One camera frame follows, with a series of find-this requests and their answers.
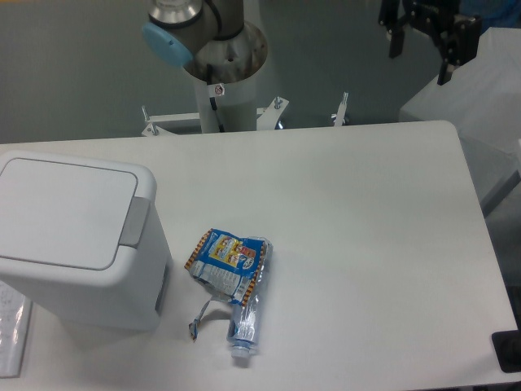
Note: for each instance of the blue snack wrapper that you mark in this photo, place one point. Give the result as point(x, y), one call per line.
point(226, 266)

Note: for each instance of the white covered side table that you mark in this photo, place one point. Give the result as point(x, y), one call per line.
point(482, 101)

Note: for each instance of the black device at table edge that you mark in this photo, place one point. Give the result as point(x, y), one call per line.
point(507, 348)

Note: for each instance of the white push-lid trash can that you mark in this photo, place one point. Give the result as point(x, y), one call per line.
point(82, 238)

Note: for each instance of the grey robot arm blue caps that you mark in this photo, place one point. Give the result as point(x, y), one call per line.
point(195, 23)

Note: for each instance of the laminated paper sheet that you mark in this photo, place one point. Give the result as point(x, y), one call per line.
point(16, 311)

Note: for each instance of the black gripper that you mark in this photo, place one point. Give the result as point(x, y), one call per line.
point(433, 18)

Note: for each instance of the silver levelling foot bolt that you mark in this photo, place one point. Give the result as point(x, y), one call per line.
point(340, 117)

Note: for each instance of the crushed clear plastic bottle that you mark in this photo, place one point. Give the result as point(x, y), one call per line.
point(245, 322)

